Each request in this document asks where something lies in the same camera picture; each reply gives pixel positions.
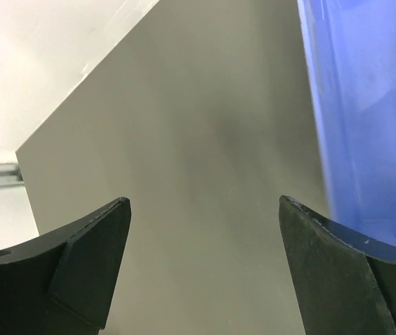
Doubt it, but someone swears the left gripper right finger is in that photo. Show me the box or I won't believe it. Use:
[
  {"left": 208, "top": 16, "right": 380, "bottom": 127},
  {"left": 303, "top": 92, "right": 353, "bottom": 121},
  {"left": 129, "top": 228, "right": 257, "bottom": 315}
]
[{"left": 279, "top": 195, "right": 396, "bottom": 334}]

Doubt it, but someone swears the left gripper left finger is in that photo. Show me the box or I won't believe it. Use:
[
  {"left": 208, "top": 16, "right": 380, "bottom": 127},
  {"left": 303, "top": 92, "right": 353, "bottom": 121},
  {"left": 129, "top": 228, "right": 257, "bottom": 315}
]
[{"left": 0, "top": 198, "right": 131, "bottom": 334}]

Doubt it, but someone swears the purple plastic bin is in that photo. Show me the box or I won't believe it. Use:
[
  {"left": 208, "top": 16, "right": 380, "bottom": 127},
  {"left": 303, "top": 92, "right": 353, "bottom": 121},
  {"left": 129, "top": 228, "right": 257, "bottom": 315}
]
[{"left": 298, "top": 0, "right": 396, "bottom": 246}]

